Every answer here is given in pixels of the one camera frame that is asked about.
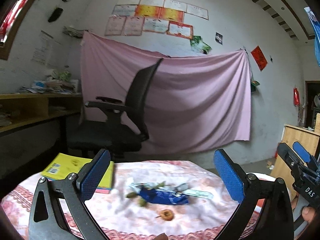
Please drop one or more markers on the pink hanging cloth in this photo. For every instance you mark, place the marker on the pink hanging cloth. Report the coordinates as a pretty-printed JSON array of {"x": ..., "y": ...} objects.
[{"x": 194, "y": 104}]

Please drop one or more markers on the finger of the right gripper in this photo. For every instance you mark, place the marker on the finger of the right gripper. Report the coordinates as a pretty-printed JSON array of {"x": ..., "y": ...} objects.
[{"x": 302, "y": 152}]

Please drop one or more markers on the small black wall photo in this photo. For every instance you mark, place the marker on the small black wall photo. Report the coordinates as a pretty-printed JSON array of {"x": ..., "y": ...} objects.
[{"x": 219, "y": 38}]

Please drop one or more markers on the red bucket with white rim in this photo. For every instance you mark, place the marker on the red bucket with white rim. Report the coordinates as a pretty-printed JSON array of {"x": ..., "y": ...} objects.
[{"x": 259, "y": 205}]

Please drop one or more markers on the blue snack wrapper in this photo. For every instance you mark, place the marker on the blue snack wrapper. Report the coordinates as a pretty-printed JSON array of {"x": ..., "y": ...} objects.
[{"x": 157, "y": 196}]

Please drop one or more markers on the red hanging ornament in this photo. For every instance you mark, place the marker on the red hanging ornament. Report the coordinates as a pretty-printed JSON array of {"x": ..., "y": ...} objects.
[{"x": 296, "y": 99}]

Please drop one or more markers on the grey crumpled wrapper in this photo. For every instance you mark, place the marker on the grey crumpled wrapper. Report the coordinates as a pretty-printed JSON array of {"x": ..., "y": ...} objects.
[{"x": 181, "y": 188}]

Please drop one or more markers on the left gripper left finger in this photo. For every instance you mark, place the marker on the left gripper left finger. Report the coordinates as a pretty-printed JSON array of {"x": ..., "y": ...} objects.
[{"x": 47, "y": 220}]

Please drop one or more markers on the green hanging item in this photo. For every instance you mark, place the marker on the green hanging item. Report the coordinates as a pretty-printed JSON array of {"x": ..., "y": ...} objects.
[{"x": 254, "y": 85}]

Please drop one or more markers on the green wall pictures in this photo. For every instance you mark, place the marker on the green wall pictures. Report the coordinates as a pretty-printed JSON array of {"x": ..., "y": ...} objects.
[{"x": 197, "y": 45}]

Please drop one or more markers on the red diamond wall paper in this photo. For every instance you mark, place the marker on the red diamond wall paper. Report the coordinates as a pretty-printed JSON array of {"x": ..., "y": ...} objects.
[{"x": 259, "y": 58}]

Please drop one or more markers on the wooden shelf desk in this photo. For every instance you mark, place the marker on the wooden shelf desk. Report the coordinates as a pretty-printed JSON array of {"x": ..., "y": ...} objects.
[{"x": 28, "y": 110}]

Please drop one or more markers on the person's right hand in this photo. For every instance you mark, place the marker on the person's right hand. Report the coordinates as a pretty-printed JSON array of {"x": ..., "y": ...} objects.
[{"x": 308, "y": 213}]

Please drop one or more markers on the yellow book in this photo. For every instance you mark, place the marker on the yellow book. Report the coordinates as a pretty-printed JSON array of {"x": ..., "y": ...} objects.
[{"x": 64, "y": 164}]

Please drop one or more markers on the wall certificates cluster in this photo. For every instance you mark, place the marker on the wall certificates cluster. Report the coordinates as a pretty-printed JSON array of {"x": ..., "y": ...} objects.
[{"x": 133, "y": 17}]

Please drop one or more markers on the black office chair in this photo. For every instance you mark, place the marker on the black office chair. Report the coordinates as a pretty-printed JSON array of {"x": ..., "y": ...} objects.
[{"x": 124, "y": 129}]

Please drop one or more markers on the wooden cabinet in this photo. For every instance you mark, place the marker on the wooden cabinet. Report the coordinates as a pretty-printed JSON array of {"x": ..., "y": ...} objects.
[{"x": 308, "y": 139}]

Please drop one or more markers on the pink floral tablecloth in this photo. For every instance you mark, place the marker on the pink floral tablecloth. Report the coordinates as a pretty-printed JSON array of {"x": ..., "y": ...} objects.
[{"x": 124, "y": 218}]

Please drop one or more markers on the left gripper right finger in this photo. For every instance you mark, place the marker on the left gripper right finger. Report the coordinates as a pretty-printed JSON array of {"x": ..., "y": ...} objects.
[{"x": 275, "y": 220}]

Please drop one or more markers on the white green medicine packet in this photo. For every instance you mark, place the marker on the white green medicine packet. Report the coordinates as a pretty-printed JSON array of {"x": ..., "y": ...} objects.
[{"x": 198, "y": 194}]

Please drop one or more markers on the brown fruit core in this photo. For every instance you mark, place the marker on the brown fruit core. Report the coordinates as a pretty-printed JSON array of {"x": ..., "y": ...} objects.
[{"x": 166, "y": 215}]

